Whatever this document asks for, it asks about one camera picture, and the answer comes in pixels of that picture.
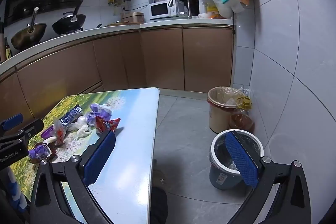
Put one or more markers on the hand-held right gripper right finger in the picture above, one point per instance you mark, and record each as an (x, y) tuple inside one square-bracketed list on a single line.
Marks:
[(241, 158)]

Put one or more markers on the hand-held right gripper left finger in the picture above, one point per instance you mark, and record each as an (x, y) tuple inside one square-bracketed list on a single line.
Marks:
[(99, 155)]

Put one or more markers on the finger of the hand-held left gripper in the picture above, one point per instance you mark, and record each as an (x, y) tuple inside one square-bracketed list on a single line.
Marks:
[(11, 121)]

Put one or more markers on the blue bin with white rim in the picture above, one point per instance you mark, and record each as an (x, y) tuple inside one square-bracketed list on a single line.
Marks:
[(223, 174)]

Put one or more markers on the white tissue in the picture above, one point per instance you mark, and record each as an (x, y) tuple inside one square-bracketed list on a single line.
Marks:
[(81, 132)]

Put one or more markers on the red snack wrapper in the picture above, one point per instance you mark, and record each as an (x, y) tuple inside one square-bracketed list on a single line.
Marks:
[(107, 124)]

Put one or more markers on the white paper scrap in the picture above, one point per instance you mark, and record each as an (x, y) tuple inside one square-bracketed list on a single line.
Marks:
[(48, 140)]

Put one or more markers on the clear plastic bag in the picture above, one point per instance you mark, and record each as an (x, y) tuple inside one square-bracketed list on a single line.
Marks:
[(82, 120)]

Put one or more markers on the purple foil wrapper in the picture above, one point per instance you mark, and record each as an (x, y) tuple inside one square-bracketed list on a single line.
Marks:
[(101, 111)]

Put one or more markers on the clear red-printed wrapper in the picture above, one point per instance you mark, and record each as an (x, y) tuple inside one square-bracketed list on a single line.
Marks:
[(59, 132)]

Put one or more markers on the blue striped wrapper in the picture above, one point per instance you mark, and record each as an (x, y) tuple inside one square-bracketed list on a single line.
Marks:
[(69, 117)]

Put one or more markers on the person's left forearm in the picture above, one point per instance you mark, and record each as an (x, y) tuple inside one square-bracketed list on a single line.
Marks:
[(13, 184)]

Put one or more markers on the cooking oil bottle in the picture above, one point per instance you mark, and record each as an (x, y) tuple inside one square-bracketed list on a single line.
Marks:
[(240, 120)]

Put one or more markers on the dark bottle with yellow label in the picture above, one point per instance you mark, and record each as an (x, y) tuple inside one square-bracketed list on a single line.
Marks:
[(8, 52)]

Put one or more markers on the metal wok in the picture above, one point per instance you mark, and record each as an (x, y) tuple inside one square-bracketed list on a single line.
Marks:
[(27, 36)]

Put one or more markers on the black frying pan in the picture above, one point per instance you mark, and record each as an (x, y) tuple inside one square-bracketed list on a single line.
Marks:
[(68, 23)]

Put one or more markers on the brown kitchen counter cabinets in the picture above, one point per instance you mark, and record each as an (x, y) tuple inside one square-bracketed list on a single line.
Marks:
[(162, 56)]

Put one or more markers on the white bowl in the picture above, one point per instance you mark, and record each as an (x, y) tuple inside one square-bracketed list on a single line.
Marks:
[(202, 16)]

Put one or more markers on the yellow packet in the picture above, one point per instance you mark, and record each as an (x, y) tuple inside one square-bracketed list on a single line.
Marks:
[(212, 10)]

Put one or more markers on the white plastic bag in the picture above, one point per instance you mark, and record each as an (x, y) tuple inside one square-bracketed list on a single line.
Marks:
[(228, 7)]

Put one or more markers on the white microwave oven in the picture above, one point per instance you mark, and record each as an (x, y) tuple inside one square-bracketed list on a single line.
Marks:
[(160, 10)]

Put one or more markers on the chrome kitchen faucet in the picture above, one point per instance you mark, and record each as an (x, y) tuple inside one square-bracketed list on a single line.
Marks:
[(170, 2)]

